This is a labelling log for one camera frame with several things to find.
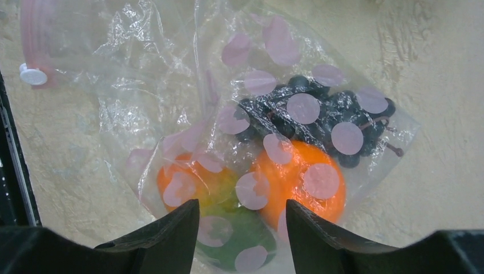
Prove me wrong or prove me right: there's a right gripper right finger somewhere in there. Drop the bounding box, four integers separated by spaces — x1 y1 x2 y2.
286 200 483 273

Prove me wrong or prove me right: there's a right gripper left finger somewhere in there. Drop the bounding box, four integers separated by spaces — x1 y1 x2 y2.
1 199 200 273

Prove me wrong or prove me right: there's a clear zip top bag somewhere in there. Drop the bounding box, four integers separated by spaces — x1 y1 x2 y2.
20 1 419 273

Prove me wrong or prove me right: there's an orange fake orange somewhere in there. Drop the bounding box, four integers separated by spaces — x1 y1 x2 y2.
251 140 346 232

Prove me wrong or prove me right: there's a dark fake grape bunch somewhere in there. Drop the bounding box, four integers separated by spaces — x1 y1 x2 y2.
233 75 396 168

